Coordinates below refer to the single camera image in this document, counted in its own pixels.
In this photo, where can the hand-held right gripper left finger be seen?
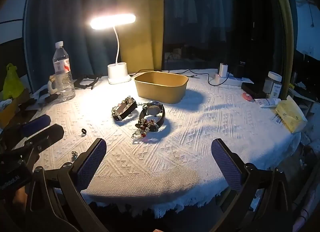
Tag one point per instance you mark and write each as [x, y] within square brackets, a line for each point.
[92, 162]

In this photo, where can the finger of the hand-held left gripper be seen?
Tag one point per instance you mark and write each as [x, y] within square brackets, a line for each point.
[37, 124]
[52, 133]

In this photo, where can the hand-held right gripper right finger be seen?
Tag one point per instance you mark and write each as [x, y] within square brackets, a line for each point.
[226, 164]

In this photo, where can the small silver earring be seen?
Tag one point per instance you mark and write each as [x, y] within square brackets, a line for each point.
[74, 154]

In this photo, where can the yellow plastic container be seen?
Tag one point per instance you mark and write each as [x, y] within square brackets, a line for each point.
[160, 89]

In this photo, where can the brown cardboard box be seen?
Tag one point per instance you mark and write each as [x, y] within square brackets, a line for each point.
[10, 112]

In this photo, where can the small white figurine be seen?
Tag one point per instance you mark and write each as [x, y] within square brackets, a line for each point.
[52, 86]

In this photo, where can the green plastic bag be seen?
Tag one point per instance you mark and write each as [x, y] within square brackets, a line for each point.
[12, 84]

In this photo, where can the clear water bottle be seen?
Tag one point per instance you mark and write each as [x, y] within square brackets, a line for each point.
[62, 77]

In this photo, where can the white textured tablecloth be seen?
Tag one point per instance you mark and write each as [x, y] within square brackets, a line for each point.
[175, 147]

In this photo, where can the black eyeglasses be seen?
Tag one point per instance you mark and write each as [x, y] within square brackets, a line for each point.
[86, 82]

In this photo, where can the red tape roll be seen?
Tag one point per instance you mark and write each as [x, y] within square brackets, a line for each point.
[247, 97]

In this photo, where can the white tube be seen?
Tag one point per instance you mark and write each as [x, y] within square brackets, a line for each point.
[267, 102]

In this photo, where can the black rectangular case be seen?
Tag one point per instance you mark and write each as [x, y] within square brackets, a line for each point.
[253, 90]

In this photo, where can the yellow tissue pack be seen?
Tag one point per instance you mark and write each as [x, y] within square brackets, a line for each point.
[291, 114]

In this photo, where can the white power strip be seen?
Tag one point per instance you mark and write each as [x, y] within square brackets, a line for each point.
[230, 81]

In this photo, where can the white desk lamp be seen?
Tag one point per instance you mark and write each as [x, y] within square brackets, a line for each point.
[118, 76]

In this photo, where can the white lid clear jar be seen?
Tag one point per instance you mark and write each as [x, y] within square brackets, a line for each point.
[273, 86]

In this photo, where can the white charger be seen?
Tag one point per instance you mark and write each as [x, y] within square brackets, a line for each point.
[223, 69]

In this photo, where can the black power adapter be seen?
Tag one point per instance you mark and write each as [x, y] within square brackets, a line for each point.
[240, 69]

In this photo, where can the blue curtain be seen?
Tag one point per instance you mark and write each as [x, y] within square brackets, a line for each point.
[70, 22]

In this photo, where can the dark glass window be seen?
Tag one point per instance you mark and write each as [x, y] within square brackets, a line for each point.
[212, 22]

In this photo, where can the yellow curtain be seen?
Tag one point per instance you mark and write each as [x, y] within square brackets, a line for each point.
[142, 2]
[287, 34]

